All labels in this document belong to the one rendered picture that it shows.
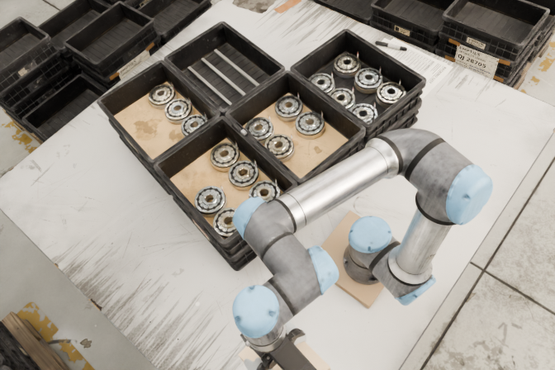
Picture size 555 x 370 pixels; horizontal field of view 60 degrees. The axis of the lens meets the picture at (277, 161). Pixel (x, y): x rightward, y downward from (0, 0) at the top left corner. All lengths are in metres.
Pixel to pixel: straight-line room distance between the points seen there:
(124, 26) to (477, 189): 2.31
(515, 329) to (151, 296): 1.53
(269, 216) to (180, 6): 2.37
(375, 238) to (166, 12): 2.14
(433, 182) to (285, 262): 0.36
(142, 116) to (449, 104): 1.19
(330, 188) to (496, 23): 1.91
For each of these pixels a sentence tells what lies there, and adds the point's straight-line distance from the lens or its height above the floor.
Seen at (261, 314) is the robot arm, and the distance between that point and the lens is 0.80.
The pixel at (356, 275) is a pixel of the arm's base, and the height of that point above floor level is 0.76.
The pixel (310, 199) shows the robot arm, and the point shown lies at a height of 1.40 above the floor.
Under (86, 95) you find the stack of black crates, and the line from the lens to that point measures 2.97.
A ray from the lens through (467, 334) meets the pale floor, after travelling 2.34.
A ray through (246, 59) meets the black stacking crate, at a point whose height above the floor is 0.83.
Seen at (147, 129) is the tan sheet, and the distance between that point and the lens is 1.88.
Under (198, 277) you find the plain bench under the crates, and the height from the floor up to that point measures 0.70.
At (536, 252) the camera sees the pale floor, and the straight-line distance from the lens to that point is 2.57.
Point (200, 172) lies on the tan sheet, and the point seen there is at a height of 0.83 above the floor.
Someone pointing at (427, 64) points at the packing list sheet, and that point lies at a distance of 2.15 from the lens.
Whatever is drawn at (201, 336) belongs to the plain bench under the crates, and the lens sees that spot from 1.60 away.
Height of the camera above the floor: 2.20
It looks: 55 degrees down
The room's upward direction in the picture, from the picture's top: 11 degrees counter-clockwise
